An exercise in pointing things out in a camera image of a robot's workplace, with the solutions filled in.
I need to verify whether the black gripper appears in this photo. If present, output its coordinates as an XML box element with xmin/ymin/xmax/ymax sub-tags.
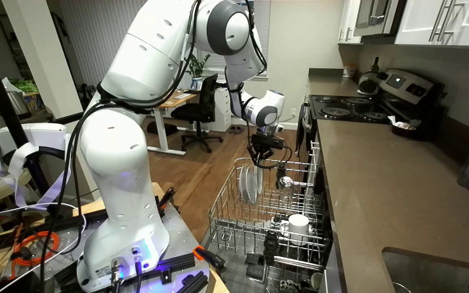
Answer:
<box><xmin>247</xmin><ymin>131</ymin><xmax>285</xmax><ymax>160</ymax></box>

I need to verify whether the white round plate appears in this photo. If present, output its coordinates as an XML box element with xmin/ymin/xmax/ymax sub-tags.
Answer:
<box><xmin>246</xmin><ymin>165</ymin><xmax>262</xmax><ymax>203</ymax></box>

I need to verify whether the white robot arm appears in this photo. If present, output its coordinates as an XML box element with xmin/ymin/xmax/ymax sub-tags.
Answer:
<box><xmin>76</xmin><ymin>0</ymin><xmax>283</xmax><ymax>291</ymax></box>

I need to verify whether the white plate in rack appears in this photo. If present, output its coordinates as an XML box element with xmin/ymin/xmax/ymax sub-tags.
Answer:
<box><xmin>238</xmin><ymin>167</ymin><xmax>247</xmax><ymax>201</ymax></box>

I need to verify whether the black office chair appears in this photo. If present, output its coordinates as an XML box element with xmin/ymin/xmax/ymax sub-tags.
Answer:
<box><xmin>171</xmin><ymin>74</ymin><xmax>223</xmax><ymax>151</ymax></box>

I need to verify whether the black stove top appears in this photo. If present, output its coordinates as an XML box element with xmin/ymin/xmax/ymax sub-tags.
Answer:
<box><xmin>308</xmin><ymin>94</ymin><xmax>407</xmax><ymax>123</ymax></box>

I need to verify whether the white mug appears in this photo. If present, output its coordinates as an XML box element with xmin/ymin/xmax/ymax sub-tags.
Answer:
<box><xmin>288</xmin><ymin>213</ymin><xmax>309</xmax><ymax>243</ymax></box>

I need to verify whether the wooden standing desk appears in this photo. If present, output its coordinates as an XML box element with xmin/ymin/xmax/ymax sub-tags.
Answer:
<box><xmin>148</xmin><ymin>90</ymin><xmax>197</xmax><ymax>156</ymax></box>

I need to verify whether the potted green plant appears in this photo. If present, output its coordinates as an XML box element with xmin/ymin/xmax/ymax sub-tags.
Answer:
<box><xmin>187</xmin><ymin>53</ymin><xmax>210</xmax><ymax>90</ymax></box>

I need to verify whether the stainless kitchen sink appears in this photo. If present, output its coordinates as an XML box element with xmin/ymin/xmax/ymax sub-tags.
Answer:
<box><xmin>383</xmin><ymin>247</ymin><xmax>469</xmax><ymax>293</ymax></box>

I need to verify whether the white upper cabinet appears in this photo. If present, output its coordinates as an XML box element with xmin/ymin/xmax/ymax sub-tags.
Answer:
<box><xmin>396</xmin><ymin>0</ymin><xmax>469</xmax><ymax>47</ymax></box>

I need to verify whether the wire dishwasher rack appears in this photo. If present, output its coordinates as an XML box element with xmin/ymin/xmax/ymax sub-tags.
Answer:
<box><xmin>207</xmin><ymin>141</ymin><xmax>332</xmax><ymax>270</ymax></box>

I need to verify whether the orange cable coil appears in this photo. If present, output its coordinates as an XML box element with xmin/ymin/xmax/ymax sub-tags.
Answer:
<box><xmin>11</xmin><ymin>229</ymin><xmax>62</xmax><ymax>268</ymax></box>

